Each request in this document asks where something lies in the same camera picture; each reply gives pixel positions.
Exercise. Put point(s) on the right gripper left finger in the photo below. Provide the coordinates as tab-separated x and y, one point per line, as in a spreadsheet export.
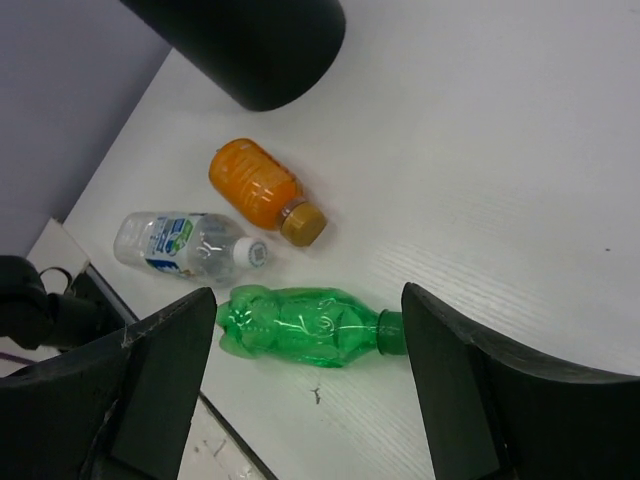
119	407

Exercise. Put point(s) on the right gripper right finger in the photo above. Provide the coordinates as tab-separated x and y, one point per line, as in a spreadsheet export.
494	408

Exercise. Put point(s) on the clear bottle white-green label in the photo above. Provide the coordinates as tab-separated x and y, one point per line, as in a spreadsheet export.
205	247

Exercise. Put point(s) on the green plastic bottle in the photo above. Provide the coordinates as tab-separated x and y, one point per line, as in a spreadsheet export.
322	327

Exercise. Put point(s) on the orange juice bottle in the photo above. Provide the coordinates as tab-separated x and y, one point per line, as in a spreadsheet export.
265	192

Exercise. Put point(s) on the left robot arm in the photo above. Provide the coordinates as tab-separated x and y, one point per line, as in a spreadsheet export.
52	308

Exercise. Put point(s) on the black cylindrical bin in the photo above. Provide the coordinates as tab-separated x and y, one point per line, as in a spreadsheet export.
263	53

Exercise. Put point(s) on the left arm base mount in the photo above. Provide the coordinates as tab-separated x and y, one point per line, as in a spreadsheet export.
215	442

